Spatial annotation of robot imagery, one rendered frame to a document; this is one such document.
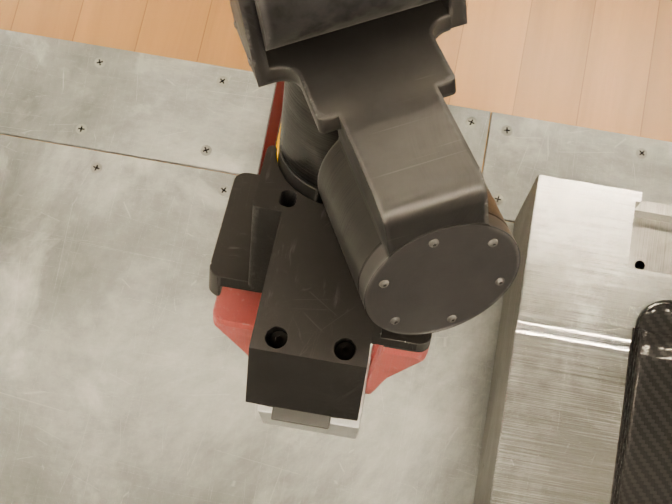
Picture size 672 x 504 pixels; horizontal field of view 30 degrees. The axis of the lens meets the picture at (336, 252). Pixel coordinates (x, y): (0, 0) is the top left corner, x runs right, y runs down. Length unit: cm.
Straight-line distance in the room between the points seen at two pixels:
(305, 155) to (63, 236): 35
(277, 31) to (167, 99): 41
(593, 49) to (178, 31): 28
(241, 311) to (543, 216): 22
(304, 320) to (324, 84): 9
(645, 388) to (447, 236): 32
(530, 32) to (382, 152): 45
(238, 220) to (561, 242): 22
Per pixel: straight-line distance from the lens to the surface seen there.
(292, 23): 43
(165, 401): 78
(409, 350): 55
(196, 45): 85
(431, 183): 40
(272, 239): 51
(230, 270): 54
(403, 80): 44
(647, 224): 75
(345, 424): 61
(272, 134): 79
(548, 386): 70
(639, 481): 71
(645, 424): 71
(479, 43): 85
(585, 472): 70
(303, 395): 47
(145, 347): 79
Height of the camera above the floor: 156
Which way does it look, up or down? 75 degrees down
